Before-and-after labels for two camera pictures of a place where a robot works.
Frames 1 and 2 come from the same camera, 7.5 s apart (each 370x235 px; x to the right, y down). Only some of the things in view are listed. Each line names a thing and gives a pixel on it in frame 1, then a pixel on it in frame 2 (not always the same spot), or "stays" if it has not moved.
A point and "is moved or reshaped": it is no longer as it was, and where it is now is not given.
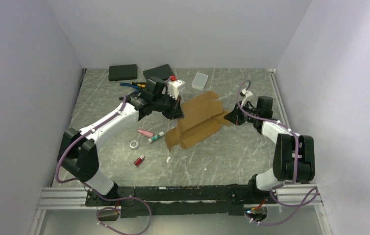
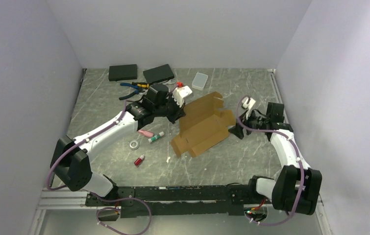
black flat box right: [163, 72] stays
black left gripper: [176, 111] stays
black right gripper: [234, 116] -> [236, 130]
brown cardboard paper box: [198, 118] is moved or reshaped
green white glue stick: [156, 136] stays
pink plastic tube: [146, 133] stays
